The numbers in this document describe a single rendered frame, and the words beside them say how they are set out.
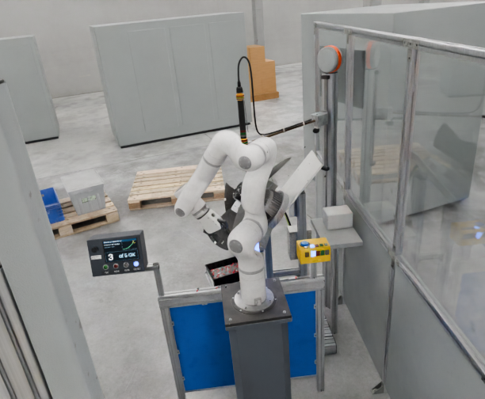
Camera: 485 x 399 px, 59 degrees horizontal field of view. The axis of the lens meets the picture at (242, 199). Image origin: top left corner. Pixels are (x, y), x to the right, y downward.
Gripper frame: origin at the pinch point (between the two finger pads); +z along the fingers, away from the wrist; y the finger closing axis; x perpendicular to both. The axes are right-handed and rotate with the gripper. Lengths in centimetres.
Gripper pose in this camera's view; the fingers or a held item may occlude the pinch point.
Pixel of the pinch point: (223, 237)
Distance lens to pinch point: 204.9
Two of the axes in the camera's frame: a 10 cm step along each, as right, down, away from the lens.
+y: -6.5, 3.4, 6.8
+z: 6.3, 7.4, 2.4
